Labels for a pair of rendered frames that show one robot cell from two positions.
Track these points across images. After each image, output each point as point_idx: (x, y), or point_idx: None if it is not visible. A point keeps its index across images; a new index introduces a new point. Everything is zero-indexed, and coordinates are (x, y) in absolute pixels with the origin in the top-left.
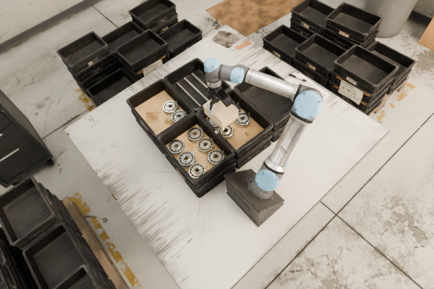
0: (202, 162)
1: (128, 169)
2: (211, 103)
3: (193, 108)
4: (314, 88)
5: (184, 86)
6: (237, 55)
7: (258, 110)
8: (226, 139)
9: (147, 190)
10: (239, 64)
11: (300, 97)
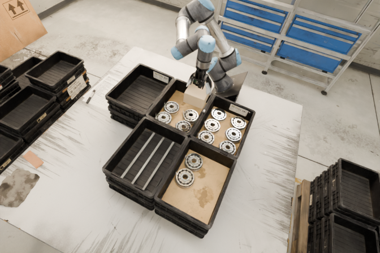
0: (227, 125)
1: (260, 204)
2: (210, 79)
3: (185, 140)
4: (102, 84)
5: (144, 180)
6: (55, 160)
7: (165, 90)
8: None
9: (266, 174)
10: (175, 47)
11: (207, 0)
